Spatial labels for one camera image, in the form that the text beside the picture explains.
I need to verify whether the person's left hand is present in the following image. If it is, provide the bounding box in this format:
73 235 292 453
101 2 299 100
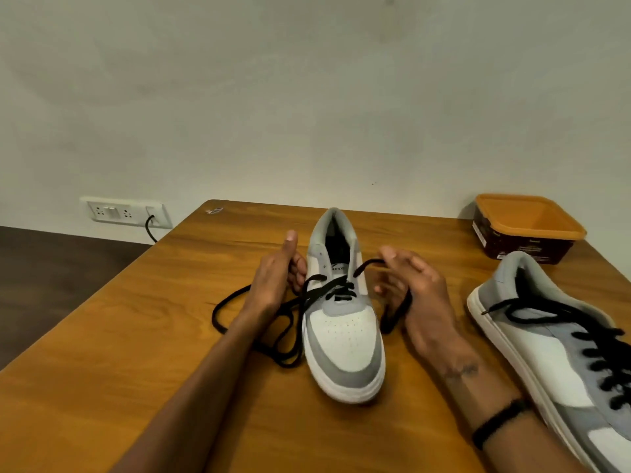
243 230 309 324

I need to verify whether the person's right hand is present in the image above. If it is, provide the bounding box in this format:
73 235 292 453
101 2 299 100
373 245 460 359

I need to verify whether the black shoelace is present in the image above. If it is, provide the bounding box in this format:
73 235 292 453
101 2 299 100
211 258 413 368
481 296 631 410

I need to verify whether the person's right forearm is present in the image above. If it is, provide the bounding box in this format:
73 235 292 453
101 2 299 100
419 336 588 473

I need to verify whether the person's left forearm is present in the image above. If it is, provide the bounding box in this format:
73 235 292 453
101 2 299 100
111 310 278 473

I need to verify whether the grey and white sneaker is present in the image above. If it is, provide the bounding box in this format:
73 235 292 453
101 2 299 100
301 207 386 405
466 250 631 473

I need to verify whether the brown tub with orange rim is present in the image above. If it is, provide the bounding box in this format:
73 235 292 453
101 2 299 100
472 193 588 266

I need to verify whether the black wristband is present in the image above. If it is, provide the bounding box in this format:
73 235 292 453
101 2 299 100
471 398 531 451

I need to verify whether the white wall socket panel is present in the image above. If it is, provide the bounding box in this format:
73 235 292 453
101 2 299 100
79 196 174 230

